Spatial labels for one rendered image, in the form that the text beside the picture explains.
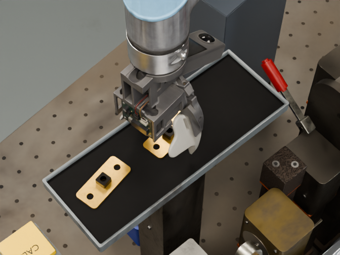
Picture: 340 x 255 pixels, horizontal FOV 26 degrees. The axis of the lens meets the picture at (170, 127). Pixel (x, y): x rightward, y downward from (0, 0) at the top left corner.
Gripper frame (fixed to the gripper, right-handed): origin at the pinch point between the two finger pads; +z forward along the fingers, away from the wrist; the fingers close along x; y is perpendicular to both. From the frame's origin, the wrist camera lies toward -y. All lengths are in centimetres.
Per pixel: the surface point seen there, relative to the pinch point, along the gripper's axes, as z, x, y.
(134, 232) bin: 42.8, -6.7, 3.0
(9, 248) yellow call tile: 2.0, -4.9, 28.1
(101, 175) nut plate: 0.8, -2.5, 12.0
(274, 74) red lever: 3.4, 4.9, -20.3
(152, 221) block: 22.3, 0.9, 5.7
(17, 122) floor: 118, -88, -24
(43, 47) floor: 118, -104, -52
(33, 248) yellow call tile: 2.0, -2.4, 26.0
